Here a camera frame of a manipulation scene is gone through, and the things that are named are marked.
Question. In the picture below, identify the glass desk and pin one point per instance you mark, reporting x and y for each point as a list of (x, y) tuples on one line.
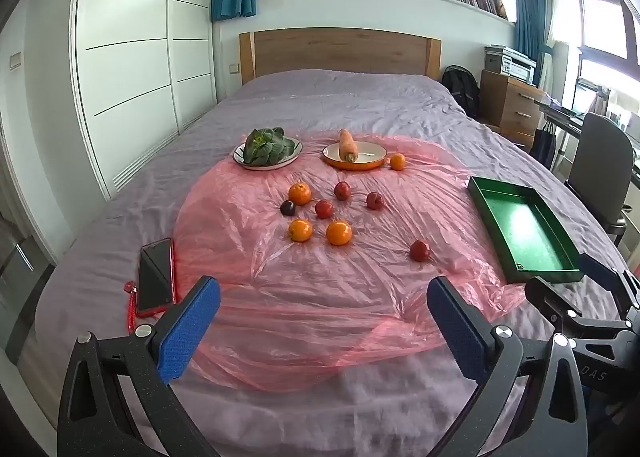
[(565, 117)]

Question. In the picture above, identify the green bok choy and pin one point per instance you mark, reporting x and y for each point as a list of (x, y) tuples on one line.
[(267, 147)]

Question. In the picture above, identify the wall light switch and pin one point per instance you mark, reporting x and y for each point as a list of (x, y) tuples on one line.
[(15, 59)]

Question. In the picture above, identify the small red apple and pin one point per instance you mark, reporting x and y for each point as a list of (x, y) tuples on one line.
[(419, 250), (374, 200), (342, 190), (324, 208)]

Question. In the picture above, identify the orange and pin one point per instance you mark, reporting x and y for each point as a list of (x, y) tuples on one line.
[(300, 230), (299, 193), (397, 161), (339, 232)]

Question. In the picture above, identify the pink plastic sheet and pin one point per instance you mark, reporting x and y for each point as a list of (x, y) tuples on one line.
[(310, 297)]

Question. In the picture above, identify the black backpack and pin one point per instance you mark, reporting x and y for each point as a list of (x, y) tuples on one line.
[(460, 87)]

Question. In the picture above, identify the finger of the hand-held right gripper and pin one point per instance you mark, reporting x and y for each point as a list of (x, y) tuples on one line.
[(600, 268), (545, 294)]

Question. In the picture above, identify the white plate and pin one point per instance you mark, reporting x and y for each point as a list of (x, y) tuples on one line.
[(242, 160)]

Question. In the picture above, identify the white printer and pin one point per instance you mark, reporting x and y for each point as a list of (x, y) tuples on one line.
[(515, 64)]

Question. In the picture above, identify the bed with purple sheet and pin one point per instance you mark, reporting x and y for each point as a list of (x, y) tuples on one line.
[(350, 102)]

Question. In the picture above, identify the orange oval dish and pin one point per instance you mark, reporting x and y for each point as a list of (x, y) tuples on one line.
[(375, 153)]

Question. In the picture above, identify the phone in red case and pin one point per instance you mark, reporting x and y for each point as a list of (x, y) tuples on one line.
[(155, 277)]

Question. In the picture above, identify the wooden headboard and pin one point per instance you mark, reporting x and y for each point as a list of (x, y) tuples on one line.
[(340, 49)]

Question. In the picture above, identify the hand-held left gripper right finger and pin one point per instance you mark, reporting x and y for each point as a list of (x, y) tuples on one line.
[(452, 317)]

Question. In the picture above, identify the dark blue bag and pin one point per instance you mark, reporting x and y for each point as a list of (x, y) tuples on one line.
[(542, 144)]

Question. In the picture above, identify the wooden drawer cabinet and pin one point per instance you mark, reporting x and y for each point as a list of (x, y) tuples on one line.
[(510, 102)]

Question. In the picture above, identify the dark plum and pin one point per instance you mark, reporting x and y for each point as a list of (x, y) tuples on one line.
[(287, 207)]

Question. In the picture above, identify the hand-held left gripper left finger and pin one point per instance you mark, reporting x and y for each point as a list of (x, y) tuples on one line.
[(192, 327)]

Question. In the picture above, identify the grey chair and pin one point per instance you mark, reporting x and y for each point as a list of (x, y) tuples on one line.
[(600, 162)]

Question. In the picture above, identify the white wardrobe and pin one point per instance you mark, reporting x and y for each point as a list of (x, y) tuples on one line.
[(130, 62)]

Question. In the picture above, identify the side window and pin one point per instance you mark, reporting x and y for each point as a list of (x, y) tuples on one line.
[(605, 27)]

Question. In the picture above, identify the carrot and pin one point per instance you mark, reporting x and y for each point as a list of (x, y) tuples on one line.
[(347, 144)]

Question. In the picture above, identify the green tray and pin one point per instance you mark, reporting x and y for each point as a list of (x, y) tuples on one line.
[(525, 227)]

